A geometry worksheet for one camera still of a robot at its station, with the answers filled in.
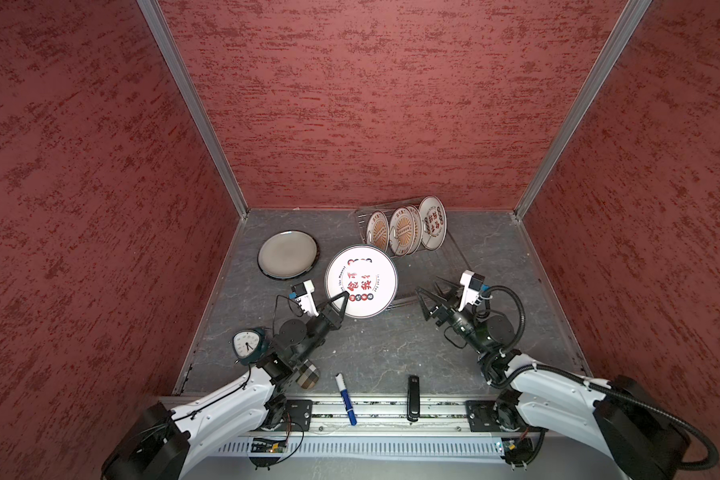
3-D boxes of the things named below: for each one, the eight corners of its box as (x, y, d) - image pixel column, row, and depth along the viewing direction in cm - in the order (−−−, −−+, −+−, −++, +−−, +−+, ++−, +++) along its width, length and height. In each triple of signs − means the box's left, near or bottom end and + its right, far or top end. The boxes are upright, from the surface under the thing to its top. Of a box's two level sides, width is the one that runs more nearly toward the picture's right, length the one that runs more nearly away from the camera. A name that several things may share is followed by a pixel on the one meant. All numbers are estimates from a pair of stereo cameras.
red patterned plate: (423, 261, 108) (430, 234, 95) (417, 224, 120) (423, 195, 107) (442, 262, 108) (451, 234, 95) (434, 224, 120) (442, 195, 107)
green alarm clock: (240, 369, 84) (233, 363, 79) (237, 340, 89) (231, 333, 85) (270, 358, 86) (265, 351, 81) (266, 330, 91) (261, 323, 87)
